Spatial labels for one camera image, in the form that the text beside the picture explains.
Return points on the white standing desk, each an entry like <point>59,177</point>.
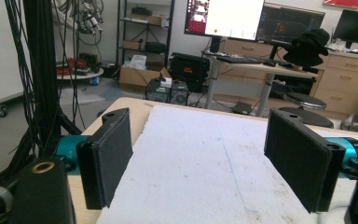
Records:
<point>261,69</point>

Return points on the black switched-off monitor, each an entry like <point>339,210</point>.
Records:
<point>357,26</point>

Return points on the red wall poster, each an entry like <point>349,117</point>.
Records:
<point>343,3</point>

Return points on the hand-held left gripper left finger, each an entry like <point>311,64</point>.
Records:
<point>105,158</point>

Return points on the dark monitor with graphs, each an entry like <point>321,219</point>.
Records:
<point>287,25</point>

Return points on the black round stool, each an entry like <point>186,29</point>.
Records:
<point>306,101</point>

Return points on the black keyboard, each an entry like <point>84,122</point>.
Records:
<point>239,60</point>

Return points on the round white table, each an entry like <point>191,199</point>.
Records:
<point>84,74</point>

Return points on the black metal shelf rack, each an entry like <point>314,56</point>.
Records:
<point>168,34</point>

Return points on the white cloth on table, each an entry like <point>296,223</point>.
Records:
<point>199,168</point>

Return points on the computer tower with glass side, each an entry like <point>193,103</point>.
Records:
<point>166,91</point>

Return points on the wooden desk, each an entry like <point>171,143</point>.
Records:
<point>345,84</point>

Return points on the black equipment case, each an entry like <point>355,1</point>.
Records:
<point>189,70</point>

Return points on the black hat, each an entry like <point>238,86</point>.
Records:
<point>307,46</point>

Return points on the open cardboard box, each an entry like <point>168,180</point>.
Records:
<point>136,77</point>

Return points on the large bright monitor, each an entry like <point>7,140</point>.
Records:
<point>233,17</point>

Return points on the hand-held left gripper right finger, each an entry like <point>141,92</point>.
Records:
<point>295,158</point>

